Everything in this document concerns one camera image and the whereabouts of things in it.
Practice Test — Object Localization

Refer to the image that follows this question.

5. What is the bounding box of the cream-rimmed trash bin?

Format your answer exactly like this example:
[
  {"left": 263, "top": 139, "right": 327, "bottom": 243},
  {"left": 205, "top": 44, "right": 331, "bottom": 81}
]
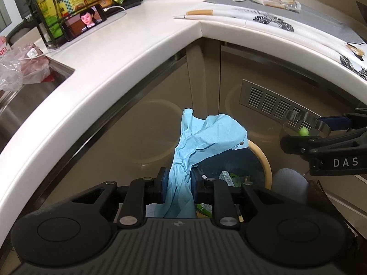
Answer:
[{"left": 146, "top": 139, "right": 273, "bottom": 224}]

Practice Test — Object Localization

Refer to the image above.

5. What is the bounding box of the clear snack wrapper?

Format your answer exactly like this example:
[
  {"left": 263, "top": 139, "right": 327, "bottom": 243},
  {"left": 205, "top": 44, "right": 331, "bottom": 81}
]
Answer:
[{"left": 249, "top": 0, "right": 301, "bottom": 13}]

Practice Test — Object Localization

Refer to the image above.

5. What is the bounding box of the pale grey slipper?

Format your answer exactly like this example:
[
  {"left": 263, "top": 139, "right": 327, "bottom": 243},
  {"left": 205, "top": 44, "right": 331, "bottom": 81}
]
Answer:
[{"left": 271, "top": 168, "right": 309, "bottom": 204}]

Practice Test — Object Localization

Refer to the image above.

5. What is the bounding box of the beige cabinet door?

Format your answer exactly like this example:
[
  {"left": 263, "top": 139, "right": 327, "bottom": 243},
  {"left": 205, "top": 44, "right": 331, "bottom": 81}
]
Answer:
[
  {"left": 219, "top": 41, "right": 367, "bottom": 207},
  {"left": 29, "top": 46, "right": 192, "bottom": 207}
]

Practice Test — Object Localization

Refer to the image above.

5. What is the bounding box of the black smartphone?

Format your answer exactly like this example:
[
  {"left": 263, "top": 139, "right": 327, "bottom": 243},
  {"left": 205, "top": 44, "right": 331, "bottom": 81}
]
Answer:
[{"left": 61, "top": 4, "right": 109, "bottom": 42}]

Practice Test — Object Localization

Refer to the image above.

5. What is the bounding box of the white printed mat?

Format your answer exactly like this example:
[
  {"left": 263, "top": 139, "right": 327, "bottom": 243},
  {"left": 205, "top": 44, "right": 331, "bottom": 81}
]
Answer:
[{"left": 173, "top": 7, "right": 367, "bottom": 81}]

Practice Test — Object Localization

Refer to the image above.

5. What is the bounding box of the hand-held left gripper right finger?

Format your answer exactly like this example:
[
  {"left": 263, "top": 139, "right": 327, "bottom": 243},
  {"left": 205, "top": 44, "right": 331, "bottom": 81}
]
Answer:
[{"left": 191, "top": 168, "right": 289, "bottom": 231}]

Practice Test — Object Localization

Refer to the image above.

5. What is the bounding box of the grey counter mat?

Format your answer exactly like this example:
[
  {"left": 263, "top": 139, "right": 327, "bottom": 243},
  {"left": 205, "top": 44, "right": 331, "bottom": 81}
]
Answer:
[{"left": 203, "top": 0, "right": 363, "bottom": 43}]

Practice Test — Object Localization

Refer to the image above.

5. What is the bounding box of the grey cabinet vent grille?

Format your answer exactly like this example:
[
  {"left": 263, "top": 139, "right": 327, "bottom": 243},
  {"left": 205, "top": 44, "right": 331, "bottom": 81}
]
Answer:
[{"left": 239, "top": 79, "right": 316, "bottom": 124}]

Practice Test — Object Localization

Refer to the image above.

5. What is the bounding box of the green bottle with yellow cap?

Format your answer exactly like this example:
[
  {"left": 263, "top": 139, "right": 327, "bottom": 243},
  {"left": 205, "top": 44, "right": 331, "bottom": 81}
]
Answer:
[{"left": 32, "top": 0, "right": 62, "bottom": 39}]

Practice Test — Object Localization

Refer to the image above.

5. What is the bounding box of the red and white carton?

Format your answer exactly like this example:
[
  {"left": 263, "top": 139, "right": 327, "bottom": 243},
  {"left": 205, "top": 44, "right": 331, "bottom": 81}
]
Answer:
[{"left": 0, "top": 36, "right": 13, "bottom": 63}]

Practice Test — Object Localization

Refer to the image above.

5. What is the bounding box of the plastic bag of meat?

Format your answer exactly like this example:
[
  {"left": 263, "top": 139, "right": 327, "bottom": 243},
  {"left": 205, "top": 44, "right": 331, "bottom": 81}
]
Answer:
[{"left": 0, "top": 42, "right": 53, "bottom": 92}]

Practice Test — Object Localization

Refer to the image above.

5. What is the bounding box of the blue disposable glove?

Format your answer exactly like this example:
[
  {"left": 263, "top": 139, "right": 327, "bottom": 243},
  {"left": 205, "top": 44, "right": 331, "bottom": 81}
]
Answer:
[{"left": 155, "top": 108, "right": 248, "bottom": 220}]

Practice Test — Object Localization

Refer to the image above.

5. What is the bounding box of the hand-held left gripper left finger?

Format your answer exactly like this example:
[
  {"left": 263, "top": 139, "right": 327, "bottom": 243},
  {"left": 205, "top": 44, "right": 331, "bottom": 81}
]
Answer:
[{"left": 67, "top": 168, "right": 170, "bottom": 230}]

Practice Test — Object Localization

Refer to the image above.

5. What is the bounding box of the stainless steel sink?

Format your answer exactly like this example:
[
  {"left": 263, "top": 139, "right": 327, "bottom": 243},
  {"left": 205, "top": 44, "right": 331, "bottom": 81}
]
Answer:
[{"left": 0, "top": 56, "right": 75, "bottom": 152}]

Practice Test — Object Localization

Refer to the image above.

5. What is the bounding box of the flower-shaped metal mould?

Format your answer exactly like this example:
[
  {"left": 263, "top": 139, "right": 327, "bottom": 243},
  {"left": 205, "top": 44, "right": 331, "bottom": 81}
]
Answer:
[{"left": 282, "top": 109, "right": 331, "bottom": 138}]

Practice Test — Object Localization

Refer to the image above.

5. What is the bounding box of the black wire spice rack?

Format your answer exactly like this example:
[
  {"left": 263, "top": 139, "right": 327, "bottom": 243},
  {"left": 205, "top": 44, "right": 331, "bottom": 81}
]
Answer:
[{"left": 24, "top": 0, "right": 142, "bottom": 48}]

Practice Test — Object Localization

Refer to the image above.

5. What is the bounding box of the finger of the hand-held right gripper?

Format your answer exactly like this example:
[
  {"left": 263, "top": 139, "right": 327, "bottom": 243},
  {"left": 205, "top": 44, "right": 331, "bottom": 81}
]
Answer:
[
  {"left": 280, "top": 130, "right": 367, "bottom": 161},
  {"left": 317, "top": 107, "right": 367, "bottom": 132}
]

